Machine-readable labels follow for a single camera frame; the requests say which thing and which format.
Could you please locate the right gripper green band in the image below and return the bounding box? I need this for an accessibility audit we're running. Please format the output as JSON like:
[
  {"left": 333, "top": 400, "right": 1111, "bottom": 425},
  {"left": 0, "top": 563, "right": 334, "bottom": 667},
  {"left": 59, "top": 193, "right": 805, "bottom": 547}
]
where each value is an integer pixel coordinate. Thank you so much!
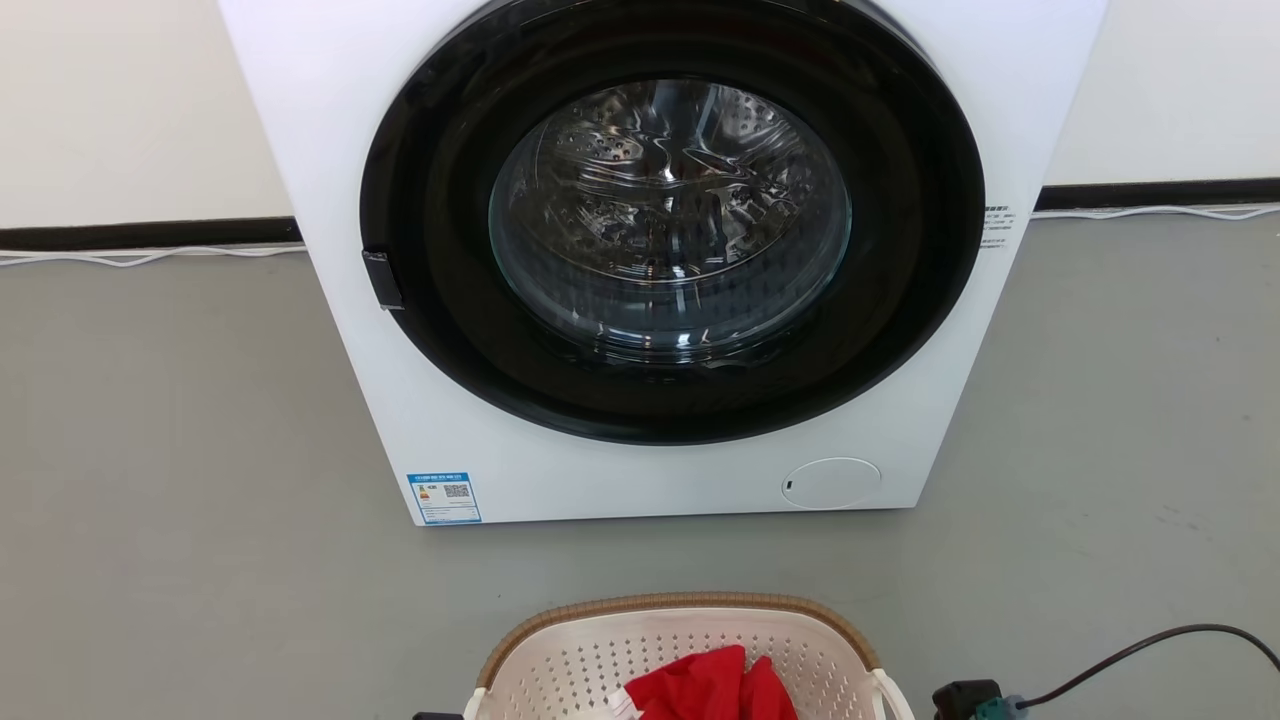
[{"left": 932, "top": 679, "right": 1031, "bottom": 720}]

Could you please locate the cream perforated laundry basket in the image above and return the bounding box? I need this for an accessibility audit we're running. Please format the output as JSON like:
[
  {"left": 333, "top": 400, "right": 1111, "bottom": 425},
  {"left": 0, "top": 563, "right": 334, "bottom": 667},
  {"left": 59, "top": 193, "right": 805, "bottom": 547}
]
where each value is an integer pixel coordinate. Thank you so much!
[{"left": 462, "top": 592, "right": 917, "bottom": 720}]

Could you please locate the blue energy label sticker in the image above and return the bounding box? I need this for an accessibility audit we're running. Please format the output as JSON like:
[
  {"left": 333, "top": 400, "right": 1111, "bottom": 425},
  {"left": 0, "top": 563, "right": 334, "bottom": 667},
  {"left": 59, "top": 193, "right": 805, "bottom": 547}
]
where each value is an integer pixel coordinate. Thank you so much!
[{"left": 407, "top": 472, "right": 483, "bottom": 526}]

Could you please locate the round white filter cover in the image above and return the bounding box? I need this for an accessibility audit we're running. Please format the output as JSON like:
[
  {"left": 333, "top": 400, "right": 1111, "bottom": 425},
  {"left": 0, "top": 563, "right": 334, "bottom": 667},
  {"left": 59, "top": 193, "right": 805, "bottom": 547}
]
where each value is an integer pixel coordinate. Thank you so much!
[{"left": 782, "top": 458, "right": 883, "bottom": 511}]

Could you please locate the red garment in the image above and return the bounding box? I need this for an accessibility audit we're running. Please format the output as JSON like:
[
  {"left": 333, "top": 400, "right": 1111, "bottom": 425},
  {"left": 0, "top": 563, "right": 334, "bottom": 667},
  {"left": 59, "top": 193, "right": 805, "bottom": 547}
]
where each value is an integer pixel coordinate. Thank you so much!
[{"left": 622, "top": 645, "right": 799, "bottom": 720}]

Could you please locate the white front-load washing machine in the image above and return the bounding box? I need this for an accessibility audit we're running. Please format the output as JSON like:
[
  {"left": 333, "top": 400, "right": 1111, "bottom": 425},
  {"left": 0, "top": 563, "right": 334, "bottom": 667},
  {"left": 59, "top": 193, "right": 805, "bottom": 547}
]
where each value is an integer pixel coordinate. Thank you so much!
[{"left": 218, "top": 0, "right": 1109, "bottom": 527}]

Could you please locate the black round washer door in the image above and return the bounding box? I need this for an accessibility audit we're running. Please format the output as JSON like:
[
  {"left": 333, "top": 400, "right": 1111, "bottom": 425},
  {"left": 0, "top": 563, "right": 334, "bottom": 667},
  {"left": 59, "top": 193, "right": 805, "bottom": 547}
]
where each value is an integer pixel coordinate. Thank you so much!
[{"left": 360, "top": 0, "right": 987, "bottom": 446}]

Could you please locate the steel washer drum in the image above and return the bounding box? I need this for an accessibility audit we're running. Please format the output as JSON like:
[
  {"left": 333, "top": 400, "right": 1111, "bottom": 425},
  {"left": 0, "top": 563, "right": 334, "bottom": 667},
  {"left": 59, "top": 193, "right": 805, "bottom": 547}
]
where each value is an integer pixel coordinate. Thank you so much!
[{"left": 489, "top": 79, "right": 853, "bottom": 364}]

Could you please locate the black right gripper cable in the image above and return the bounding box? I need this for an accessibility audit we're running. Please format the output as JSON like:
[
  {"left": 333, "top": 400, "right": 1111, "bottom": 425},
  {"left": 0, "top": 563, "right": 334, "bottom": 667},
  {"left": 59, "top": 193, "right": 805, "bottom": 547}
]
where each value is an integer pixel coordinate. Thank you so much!
[{"left": 1015, "top": 624, "right": 1280, "bottom": 711}]

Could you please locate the black washer door handle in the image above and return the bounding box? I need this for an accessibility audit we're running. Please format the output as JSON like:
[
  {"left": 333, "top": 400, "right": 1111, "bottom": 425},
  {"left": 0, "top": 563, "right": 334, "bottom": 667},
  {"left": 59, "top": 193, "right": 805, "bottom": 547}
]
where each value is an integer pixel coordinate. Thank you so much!
[{"left": 362, "top": 250, "right": 406, "bottom": 311}]

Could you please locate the white floor cable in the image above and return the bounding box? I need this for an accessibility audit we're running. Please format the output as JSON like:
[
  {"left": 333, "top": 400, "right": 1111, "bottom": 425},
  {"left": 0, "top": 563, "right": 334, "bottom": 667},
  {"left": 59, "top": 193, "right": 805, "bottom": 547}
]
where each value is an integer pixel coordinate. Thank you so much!
[
  {"left": 0, "top": 243, "right": 307, "bottom": 269},
  {"left": 1030, "top": 203, "right": 1280, "bottom": 222}
]

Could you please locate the black wall baseboard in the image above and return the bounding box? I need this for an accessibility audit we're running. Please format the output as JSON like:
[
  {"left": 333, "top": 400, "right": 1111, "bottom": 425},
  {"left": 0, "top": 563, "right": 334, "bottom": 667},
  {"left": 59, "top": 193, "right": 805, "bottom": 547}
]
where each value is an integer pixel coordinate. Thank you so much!
[
  {"left": 0, "top": 217, "right": 303, "bottom": 253},
  {"left": 1035, "top": 178, "right": 1280, "bottom": 211}
]

